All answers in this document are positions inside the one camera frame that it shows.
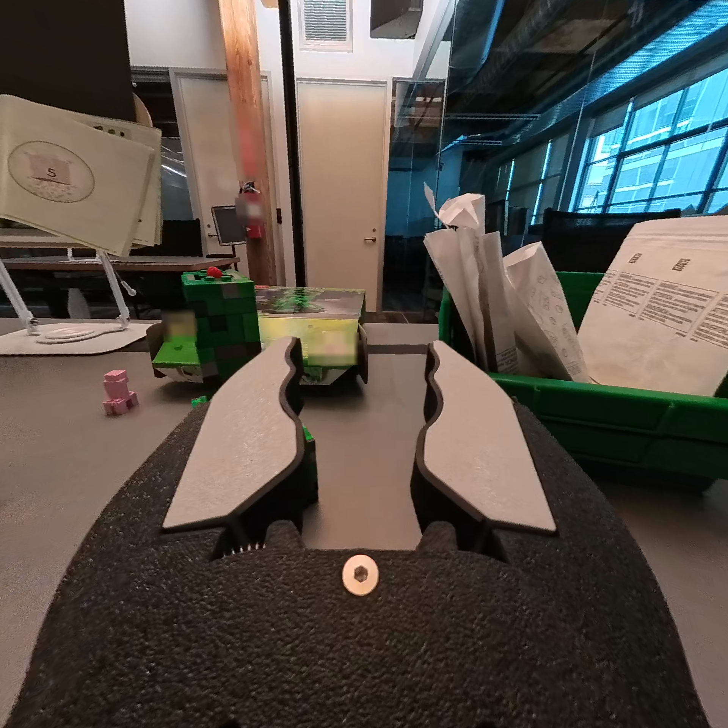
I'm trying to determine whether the white paper bag with icons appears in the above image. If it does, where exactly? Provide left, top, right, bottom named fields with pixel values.
left=503, top=242, right=592, bottom=383

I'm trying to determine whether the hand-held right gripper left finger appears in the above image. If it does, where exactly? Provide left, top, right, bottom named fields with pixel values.
left=161, top=336, right=309, bottom=548

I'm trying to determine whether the wooden post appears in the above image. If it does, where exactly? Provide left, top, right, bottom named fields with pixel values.
left=219, top=0, right=298, bottom=285

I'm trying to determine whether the large window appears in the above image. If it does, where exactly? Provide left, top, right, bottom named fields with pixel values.
left=569, top=54, right=728, bottom=216

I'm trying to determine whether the long wooden desk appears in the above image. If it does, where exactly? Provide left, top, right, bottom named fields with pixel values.
left=0, top=255, right=241, bottom=285

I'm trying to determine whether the pink lego pig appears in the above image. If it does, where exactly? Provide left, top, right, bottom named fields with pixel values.
left=102, top=370, right=140, bottom=417

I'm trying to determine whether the green lego box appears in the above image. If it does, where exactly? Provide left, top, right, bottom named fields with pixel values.
left=147, top=286, right=369, bottom=388

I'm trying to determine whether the green lego body block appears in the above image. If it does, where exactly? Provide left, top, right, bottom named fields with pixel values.
left=181, top=266, right=262, bottom=383

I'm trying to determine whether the wall tablet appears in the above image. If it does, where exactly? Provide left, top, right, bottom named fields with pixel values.
left=210, top=205, right=246, bottom=246

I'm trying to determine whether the black mesh office chair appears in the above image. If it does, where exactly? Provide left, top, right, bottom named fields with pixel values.
left=540, top=207, right=682, bottom=274

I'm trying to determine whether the white book stand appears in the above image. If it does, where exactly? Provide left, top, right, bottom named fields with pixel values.
left=0, top=247, right=151, bottom=357

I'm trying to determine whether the frosted glass door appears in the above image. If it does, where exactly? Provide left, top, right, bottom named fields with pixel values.
left=169, top=67, right=274, bottom=268

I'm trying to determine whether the large printed white paper bag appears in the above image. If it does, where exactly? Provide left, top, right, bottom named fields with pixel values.
left=577, top=215, right=728, bottom=397

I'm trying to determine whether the green plastic bin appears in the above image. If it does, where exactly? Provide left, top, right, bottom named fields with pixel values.
left=438, top=270, right=728, bottom=494

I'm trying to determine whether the lego instruction booklet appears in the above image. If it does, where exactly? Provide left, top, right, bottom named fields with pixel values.
left=0, top=94, right=163, bottom=258

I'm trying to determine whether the white wall vent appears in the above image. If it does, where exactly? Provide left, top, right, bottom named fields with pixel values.
left=297, top=0, right=353, bottom=53

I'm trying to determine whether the crumpled white paper bag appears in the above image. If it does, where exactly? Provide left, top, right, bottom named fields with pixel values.
left=424, top=182, right=491, bottom=372

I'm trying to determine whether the white door with handle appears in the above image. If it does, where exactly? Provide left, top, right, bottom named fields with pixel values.
left=295, top=78, right=392, bottom=314

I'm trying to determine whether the narrow white paper bag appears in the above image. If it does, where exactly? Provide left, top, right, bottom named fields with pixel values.
left=478, top=230, right=522, bottom=374

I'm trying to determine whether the black wall panel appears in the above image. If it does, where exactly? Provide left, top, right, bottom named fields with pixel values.
left=0, top=0, right=137, bottom=123

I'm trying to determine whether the red fire extinguisher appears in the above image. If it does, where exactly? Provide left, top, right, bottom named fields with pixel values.
left=235, top=181, right=264, bottom=240

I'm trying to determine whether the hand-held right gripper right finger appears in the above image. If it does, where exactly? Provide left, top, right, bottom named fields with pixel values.
left=409, top=340, right=559, bottom=548

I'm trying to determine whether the black floor lamp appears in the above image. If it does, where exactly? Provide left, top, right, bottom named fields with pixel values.
left=278, top=0, right=301, bottom=285

